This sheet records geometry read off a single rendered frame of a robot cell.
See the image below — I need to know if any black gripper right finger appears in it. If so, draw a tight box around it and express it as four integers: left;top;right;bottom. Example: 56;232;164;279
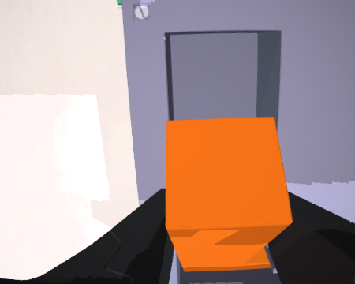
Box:
268;192;355;284

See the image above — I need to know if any orange l-shaped block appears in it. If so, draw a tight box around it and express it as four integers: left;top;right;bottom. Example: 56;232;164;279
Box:
165;117;293;271

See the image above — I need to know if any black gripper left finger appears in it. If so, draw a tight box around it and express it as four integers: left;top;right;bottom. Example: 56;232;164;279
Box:
0;189;174;284

